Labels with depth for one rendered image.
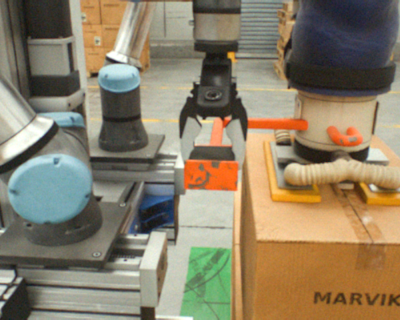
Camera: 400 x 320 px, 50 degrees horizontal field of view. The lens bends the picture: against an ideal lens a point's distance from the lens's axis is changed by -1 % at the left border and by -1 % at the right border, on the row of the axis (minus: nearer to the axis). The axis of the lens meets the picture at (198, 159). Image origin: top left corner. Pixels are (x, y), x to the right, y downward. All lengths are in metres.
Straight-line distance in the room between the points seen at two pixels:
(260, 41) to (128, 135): 9.23
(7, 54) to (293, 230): 0.66
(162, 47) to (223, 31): 9.82
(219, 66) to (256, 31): 9.72
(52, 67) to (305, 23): 0.55
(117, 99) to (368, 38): 0.68
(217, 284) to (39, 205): 1.84
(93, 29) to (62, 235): 7.39
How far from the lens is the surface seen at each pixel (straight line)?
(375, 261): 0.84
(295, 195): 0.90
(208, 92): 0.61
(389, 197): 0.94
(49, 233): 0.84
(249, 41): 10.38
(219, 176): 0.69
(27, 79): 1.05
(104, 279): 0.86
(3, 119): 0.65
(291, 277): 0.82
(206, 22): 0.66
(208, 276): 2.47
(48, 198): 0.66
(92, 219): 0.85
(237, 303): 1.45
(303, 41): 0.92
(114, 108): 1.25
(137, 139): 1.28
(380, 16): 0.92
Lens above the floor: 1.47
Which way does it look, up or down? 21 degrees down
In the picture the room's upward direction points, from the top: straight up
